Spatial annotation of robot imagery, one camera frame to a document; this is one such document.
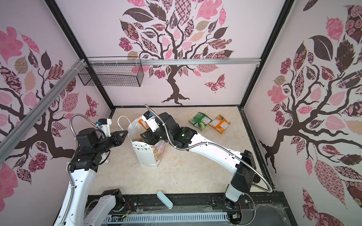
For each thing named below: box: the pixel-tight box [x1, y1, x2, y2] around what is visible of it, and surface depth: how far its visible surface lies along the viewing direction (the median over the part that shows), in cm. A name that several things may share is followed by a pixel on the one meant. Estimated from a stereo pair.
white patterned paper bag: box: [117, 115, 166, 168], surface depth 77 cm
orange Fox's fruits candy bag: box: [208, 114, 231, 135], surface depth 106 cm
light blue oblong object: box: [156, 190, 174, 210], surface depth 73 cm
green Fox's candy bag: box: [188, 111, 213, 132], surface depth 109 cm
